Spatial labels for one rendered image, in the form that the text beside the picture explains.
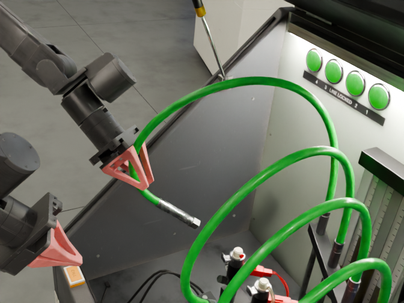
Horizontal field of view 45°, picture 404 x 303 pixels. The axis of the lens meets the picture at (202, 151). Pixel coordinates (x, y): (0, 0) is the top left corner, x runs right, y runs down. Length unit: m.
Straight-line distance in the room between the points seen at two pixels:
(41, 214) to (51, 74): 0.27
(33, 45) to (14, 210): 0.31
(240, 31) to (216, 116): 2.56
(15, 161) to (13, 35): 0.34
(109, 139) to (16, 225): 0.25
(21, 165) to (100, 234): 0.59
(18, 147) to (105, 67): 0.28
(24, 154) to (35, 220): 0.10
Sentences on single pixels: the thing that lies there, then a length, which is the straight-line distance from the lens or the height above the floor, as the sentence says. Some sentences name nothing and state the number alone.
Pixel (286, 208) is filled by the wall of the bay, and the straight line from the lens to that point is 1.22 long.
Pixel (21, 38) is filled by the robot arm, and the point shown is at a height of 1.44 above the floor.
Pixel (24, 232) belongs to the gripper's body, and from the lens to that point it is 0.65.
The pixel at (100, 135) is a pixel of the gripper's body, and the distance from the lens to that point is 0.83.
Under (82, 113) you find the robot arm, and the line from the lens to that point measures 0.83.
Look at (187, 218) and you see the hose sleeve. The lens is 0.92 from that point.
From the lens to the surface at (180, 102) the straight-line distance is 0.78.
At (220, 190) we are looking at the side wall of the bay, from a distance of 1.23.
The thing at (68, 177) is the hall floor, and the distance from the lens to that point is 3.00.
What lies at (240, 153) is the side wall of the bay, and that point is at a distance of 1.20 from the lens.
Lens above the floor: 1.73
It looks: 32 degrees down
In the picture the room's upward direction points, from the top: 6 degrees clockwise
